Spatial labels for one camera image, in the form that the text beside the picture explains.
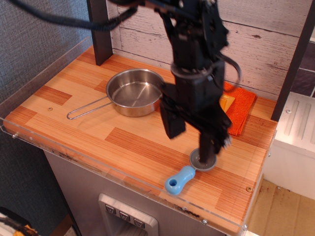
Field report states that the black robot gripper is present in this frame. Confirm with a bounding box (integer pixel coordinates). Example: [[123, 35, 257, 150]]
[[160, 60, 231, 164]]

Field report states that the blue handled grey spoon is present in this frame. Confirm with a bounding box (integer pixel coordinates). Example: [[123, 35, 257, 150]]
[[164, 148, 217, 195]]

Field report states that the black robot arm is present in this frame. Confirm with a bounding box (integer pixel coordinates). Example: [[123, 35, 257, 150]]
[[116, 0, 231, 164]]

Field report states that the stainless steel pot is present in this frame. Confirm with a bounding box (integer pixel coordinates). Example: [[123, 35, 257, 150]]
[[66, 68, 165, 120]]

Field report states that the yellow cheese wedge toy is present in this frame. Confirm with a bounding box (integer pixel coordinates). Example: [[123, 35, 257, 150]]
[[219, 94, 235, 113]]

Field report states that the orange knitted cloth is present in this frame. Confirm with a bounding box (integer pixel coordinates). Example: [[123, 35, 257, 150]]
[[223, 82, 257, 136]]

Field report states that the white cabinet on right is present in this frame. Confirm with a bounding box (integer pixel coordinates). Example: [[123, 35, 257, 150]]
[[263, 92, 315, 199]]

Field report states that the silver dispenser panel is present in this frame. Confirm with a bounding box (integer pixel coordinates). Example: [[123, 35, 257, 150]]
[[98, 193, 159, 236]]

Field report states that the grey toy fridge cabinet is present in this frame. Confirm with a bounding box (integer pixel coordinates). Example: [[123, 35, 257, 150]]
[[45, 151, 223, 236]]

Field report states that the yellow black object bottom left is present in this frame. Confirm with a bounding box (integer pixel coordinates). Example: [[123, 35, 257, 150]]
[[0, 217, 39, 236]]

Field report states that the dark grey right post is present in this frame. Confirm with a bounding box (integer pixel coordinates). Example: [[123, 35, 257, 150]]
[[271, 0, 315, 121]]

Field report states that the dark grey post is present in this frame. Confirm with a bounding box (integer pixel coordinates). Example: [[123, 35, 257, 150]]
[[271, 0, 315, 121], [87, 0, 113, 66]]

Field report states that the dark grey left post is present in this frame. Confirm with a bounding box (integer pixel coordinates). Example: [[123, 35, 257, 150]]
[[87, 0, 113, 66]]

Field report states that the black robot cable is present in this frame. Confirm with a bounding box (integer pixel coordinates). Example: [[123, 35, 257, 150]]
[[4, 0, 138, 32]]

